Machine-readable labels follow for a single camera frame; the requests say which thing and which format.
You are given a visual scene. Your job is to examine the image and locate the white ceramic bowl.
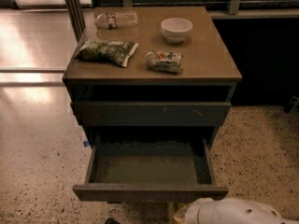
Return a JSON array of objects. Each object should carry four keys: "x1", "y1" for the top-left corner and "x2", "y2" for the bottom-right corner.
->
[{"x1": 161, "y1": 18, "x2": 193, "y2": 44}]

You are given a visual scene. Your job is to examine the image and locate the dark object at bottom edge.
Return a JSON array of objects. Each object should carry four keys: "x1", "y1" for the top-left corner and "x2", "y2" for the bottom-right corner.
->
[{"x1": 105, "y1": 217, "x2": 120, "y2": 224}]

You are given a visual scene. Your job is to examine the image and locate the white and yellow gripper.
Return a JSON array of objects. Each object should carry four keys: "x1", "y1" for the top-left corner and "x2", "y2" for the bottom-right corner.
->
[{"x1": 173, "y1": 199, "x2": 205, "y2": 224}]

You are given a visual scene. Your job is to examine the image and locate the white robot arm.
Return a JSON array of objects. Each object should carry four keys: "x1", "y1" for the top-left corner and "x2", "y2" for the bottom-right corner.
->
[{"x1": 173, "y1": 198, "x2": 299, "y2": 224}]

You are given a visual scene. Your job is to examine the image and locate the brown wooden drawer cabinet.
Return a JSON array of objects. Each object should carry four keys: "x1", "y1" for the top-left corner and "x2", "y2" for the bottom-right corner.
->
[{"x1": 63, "y1": 7, "x2": 241, "y2": 140}]

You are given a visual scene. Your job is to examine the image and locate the green snack bag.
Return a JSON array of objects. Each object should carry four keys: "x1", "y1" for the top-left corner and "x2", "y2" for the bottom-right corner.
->
[{"x1": 76, "y1": 38, "x2": 138, "y2": 67}]

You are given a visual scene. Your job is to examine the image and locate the dark top drawer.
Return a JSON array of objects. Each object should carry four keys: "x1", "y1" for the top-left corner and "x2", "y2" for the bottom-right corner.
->
[{"x1": 71, "y1": 102, "x2": 231, "y2": 127}]

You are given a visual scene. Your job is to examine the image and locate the blue tape piece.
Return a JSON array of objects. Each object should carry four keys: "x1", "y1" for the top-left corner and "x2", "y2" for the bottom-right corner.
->
[{"x1": 83, "y1": 140, "x2": 90, "y2": 147}]

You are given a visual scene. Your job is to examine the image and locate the crushed drink can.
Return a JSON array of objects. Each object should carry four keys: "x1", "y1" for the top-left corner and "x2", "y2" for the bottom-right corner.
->
[{"x1": 147, "y1": 50, "x2": 183, "y2": 74}]

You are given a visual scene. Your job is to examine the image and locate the clear plastic water bottle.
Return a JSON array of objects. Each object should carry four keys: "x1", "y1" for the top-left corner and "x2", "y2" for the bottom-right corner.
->
[{"x1": 94, "y1": 10, "x2": 138, "y2": 29}]

